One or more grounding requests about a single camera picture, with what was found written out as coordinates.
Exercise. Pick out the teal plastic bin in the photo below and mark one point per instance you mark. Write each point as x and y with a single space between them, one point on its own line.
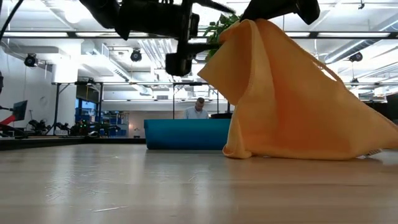
186 133

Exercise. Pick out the black aluminium table frame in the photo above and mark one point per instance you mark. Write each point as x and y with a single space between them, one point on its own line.
62 141

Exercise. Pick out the black room partition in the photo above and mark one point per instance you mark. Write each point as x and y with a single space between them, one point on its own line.
377 108

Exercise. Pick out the black ceiling camera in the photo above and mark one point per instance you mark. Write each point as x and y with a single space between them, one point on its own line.
31 60
356 57
136 56

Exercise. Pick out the potted green leafy plant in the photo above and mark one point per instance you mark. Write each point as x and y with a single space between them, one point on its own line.
217 29

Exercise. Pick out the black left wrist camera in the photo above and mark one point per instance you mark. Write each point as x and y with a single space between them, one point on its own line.
178 63

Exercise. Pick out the red white striped object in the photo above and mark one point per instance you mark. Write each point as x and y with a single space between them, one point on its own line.
7 120

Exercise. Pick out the dark angled monitor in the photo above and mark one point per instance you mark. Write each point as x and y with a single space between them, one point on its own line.
19 110

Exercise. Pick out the orange microfiber towel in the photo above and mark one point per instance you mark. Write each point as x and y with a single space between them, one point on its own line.
280 109

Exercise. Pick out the black framed display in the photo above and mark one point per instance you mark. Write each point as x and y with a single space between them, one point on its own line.
88 93

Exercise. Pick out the person seated behind bin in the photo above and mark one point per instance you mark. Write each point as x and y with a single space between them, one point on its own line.
196 112

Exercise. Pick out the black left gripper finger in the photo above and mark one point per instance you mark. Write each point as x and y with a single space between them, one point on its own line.
203 47
214 5

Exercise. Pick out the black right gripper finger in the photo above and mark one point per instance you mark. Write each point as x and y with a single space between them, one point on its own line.
250 15

